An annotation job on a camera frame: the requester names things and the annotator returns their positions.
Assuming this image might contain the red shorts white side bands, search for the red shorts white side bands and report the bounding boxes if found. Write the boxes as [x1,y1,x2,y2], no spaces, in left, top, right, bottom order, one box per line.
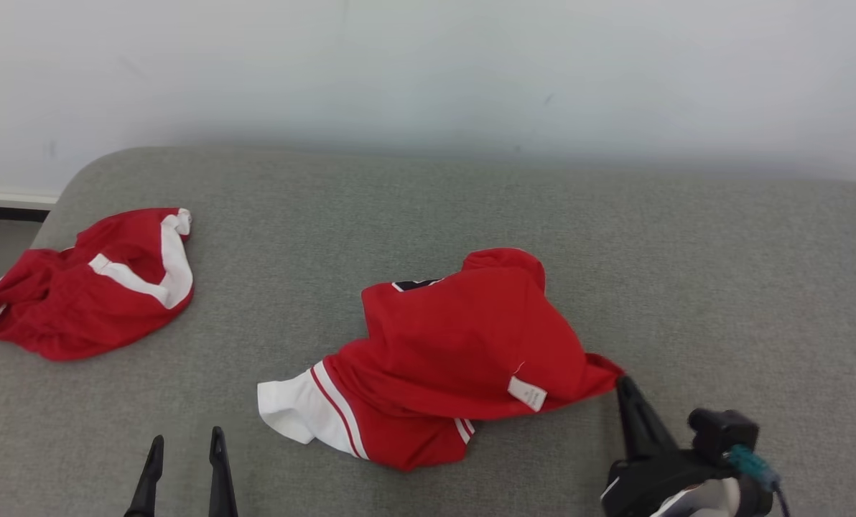
[0,208,195,362]

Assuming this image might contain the red basketball jersey black print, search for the red basketball jersey black print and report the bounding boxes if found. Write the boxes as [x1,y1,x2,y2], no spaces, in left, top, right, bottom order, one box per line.
[257,248,626,472]

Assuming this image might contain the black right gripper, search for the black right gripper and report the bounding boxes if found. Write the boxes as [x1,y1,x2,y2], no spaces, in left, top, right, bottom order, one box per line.
[600,375,774,517]

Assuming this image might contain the white wall baseboard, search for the white wall baseboard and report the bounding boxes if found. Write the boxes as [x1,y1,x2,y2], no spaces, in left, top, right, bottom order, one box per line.
[0,190,62,211]

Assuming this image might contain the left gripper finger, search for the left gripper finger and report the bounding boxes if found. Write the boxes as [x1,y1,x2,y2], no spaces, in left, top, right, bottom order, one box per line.
[124,435,165,517]
[208,427,240,517]

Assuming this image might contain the teal right camera cable plug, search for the teal right camera cable plug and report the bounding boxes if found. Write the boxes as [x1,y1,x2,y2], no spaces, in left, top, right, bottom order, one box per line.
[728,444,792,517]

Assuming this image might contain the grey fabric sofa seat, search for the grey fabric sofa seat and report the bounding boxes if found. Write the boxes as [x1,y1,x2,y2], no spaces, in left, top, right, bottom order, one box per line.
[0,146,856,517]

